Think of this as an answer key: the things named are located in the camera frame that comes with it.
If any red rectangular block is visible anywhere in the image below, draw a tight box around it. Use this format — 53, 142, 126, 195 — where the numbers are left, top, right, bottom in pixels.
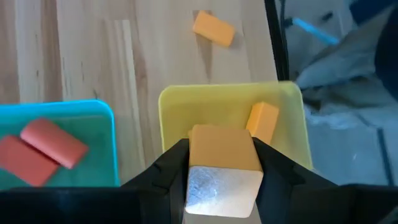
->
0, 135, 60, 187

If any red rounded bar block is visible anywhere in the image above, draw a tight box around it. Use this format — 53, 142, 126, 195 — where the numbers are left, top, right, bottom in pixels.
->
20, 117, 90, 170

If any long orange block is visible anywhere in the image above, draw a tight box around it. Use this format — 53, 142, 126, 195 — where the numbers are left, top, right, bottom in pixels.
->
192, 9, 236, 48

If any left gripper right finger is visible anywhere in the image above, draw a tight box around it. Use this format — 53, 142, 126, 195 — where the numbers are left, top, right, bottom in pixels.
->
253, 138, 398, 224

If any teal plastic bin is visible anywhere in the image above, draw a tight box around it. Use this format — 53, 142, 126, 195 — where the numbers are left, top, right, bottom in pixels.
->
0, 99, 121, 191

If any large orange rectangular block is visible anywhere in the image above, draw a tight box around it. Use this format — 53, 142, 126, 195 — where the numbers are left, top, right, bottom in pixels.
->
245, 101, 280, 146

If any orange cube block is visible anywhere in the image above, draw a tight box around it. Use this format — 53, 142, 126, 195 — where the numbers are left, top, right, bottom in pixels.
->
185, 124, 264, 218

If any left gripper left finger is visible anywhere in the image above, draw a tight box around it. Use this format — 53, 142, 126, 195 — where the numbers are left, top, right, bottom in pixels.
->
0, 139, 190, 224

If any yellow plastic bin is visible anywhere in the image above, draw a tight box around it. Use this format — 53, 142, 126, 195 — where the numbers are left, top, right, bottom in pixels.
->
157, 80, 313, 171

